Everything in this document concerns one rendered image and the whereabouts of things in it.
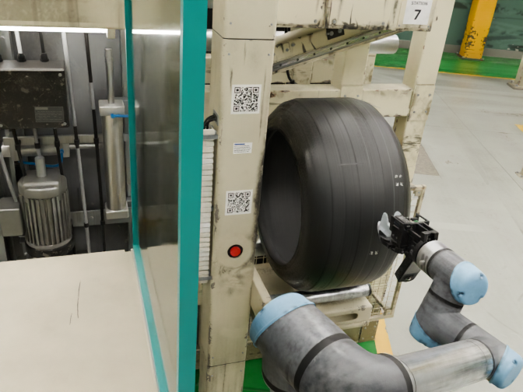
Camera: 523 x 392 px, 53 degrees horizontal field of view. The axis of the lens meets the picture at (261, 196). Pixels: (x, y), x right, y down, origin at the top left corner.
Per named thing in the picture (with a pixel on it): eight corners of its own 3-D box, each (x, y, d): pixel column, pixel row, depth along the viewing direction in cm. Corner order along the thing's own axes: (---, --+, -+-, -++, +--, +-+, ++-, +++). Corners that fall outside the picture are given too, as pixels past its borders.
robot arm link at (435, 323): (441, 362, 103) (468, 316, 100) (398, 328, 111) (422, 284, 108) (460, 360, 108) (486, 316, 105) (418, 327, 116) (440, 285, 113)
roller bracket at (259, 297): (261, 330, 151) (264, 304, 147) (227, 254, 184) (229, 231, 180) (272, 329, 152) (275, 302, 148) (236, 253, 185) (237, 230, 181)
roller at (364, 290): (261, 293, 156) (262, 308, 157) (267, 299, 152) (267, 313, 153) (365, 279, 167) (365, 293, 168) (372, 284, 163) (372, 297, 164)
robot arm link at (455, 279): (450, 306, 101) (471, 268, 99) (418, 278, 111) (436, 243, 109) (478, 313, 105) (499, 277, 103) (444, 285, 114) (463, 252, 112)
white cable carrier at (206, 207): (196, 284, 152) (201, 130, 130) (193, 274, 156) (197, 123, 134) (211, 282, 153) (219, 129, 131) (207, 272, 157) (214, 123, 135)
